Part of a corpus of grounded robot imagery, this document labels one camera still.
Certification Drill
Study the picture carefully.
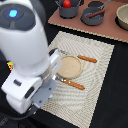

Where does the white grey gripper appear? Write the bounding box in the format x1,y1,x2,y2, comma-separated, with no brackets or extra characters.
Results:
1,48,61,114

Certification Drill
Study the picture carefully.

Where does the grey toy frying pan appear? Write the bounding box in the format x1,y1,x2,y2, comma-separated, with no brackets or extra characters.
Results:
80,0,113,27

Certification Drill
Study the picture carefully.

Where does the orange handled knife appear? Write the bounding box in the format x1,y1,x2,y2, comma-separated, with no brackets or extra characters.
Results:
59,50,97,63

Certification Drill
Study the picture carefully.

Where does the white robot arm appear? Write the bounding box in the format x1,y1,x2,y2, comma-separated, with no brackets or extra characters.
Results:
0,0,61,114

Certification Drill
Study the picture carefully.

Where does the brown toy sausage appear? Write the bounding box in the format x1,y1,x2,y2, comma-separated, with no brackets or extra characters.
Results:
86,9,105,18

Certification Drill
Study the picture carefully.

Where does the grey toy pot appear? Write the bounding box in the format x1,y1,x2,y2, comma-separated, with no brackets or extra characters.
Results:
56,0,81,19

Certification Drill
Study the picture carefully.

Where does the white woven placemat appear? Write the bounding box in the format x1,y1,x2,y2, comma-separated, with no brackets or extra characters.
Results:
43,31,114,128

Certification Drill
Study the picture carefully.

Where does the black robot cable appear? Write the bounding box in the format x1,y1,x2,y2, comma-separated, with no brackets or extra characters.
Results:
0,104,39,122

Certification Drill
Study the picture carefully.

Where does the beige bowl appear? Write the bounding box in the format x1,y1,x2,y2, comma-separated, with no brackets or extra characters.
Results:
116,4,128,30

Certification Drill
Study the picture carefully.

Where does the yellow toy box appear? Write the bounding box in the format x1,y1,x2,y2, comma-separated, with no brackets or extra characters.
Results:
7,62,14,71

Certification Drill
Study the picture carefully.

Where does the red toy tomato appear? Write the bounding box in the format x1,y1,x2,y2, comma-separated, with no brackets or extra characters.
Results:
63,0,71,8

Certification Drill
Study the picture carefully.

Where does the round wooden plate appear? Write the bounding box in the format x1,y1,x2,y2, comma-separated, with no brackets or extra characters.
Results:
57,55,83,79

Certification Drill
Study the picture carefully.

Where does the orange handled fork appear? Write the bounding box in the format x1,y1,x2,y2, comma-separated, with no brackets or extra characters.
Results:
55,76,85,90

